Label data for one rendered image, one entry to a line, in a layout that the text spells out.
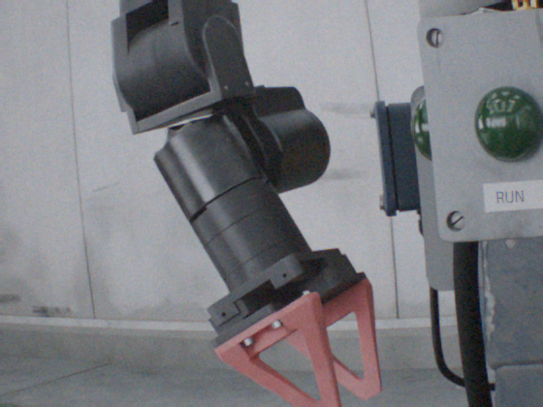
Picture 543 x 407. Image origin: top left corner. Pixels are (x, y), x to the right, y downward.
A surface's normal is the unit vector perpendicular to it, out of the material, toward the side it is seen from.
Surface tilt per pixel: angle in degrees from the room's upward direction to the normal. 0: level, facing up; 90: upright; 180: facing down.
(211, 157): 74
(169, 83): 127
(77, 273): 90
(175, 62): 109
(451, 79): 90
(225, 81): 79
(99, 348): 90
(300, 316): 103
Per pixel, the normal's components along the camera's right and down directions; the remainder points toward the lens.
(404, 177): -0.07, 0.06
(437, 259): -0.50, 0.10
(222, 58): 0.77, -0.23
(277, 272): -0.33, 0.00
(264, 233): 0.15, -0.29
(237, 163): 0.47, -0.45
